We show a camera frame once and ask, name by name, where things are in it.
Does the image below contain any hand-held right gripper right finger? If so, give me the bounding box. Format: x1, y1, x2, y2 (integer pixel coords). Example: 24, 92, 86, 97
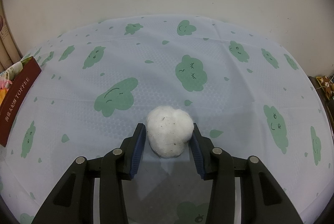
192, 123, 304, 224

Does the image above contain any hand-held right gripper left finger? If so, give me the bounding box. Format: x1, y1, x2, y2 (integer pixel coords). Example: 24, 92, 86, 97
31, 123, 147, 224

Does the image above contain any white plush ball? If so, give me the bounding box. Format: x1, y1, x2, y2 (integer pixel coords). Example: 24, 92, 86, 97
145, 106, 195, 159

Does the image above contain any red tin box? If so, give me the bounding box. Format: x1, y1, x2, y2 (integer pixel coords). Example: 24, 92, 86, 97
0, 56, 42, 147

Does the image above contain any dark wooden cabinet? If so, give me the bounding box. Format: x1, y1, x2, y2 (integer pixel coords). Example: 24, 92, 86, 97
308, 75, 334, 136

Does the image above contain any brown daisy print pouch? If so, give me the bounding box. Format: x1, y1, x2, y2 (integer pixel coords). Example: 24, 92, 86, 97
316, 75, 334, 100

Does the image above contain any beige patterned curtain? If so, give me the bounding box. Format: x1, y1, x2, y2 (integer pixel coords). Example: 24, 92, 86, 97
0, 0, 23, 73

